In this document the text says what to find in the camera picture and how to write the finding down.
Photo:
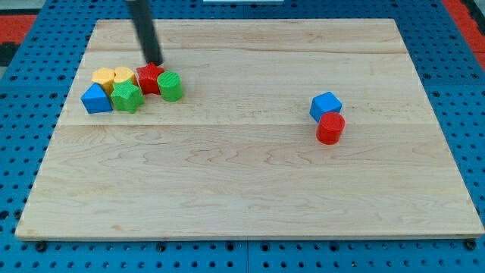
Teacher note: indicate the red star block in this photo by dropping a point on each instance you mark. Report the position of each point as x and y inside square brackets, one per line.
[147, 78]

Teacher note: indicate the green cylinder block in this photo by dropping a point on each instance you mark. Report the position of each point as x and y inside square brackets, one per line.
[170, 87]

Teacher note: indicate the green star block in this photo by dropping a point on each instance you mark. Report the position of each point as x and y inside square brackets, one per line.
[127, 97]

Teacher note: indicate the yellow hexagon block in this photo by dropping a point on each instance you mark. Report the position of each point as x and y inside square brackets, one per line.
[104, 76]

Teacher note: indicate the blue cube block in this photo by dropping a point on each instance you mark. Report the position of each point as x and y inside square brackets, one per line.
[323, 104]

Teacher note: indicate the red cylinder block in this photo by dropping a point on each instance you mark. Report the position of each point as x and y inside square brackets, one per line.
[330, 128]

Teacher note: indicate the light wooden board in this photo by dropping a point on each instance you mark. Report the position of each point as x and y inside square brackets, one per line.
[237, 157]

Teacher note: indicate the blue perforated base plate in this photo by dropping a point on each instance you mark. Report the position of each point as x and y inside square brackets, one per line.
[37, 81]

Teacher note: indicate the yellow cylinder block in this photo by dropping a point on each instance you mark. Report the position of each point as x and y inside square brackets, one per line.
[123, 74]

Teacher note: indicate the blue triangular prism block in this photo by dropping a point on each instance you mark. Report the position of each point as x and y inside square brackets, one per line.
[95, 100]

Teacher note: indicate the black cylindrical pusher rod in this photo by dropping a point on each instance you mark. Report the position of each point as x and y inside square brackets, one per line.
[145, 30]

